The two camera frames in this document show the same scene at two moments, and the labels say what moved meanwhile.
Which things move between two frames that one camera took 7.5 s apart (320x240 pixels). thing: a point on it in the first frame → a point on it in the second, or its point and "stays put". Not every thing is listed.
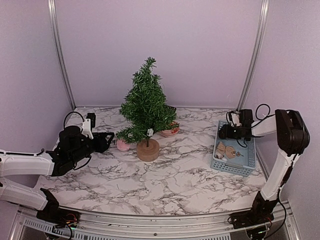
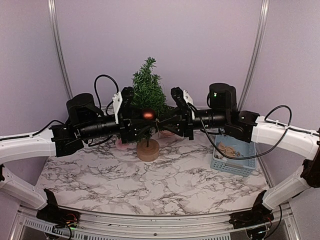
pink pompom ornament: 122,146 stays put
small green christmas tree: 145,108 stays put
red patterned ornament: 170,132 stays put
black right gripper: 226,132 → 186,127
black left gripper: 104,135 → 130,130
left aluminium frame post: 52,12 stays put
